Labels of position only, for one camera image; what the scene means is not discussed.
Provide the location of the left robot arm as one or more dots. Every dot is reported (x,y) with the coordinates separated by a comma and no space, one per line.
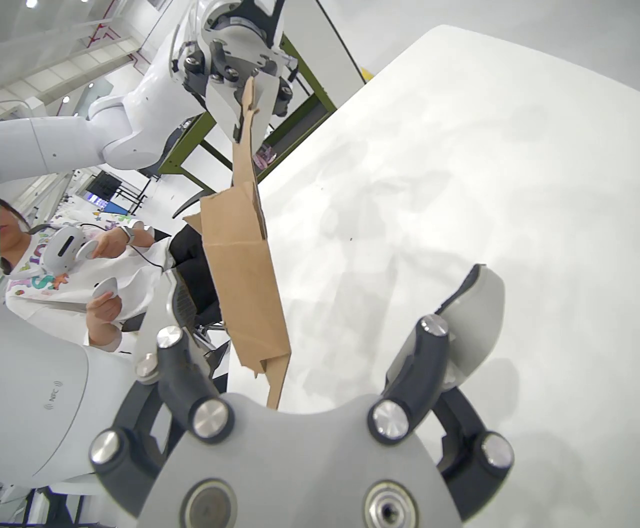
(135,110)

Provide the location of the robot body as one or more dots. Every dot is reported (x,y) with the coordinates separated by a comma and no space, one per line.
(45,395)

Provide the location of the black office chair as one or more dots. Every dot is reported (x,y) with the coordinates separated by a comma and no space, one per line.
(195,280)

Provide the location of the person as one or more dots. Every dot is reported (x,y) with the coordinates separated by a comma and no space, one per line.
(55,280)

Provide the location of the small brown carton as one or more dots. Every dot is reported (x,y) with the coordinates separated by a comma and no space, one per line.
(245,270)

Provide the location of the dark wall screen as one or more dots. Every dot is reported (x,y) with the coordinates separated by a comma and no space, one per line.
(102,185)

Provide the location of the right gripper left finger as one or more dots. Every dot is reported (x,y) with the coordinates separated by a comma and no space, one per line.
(172,372)

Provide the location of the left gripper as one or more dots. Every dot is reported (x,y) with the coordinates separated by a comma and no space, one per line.
(235,42)

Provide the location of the green metal frame table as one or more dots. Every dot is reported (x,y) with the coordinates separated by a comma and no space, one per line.
(320,95)

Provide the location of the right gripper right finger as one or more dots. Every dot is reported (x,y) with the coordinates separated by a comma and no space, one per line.
(425,365)

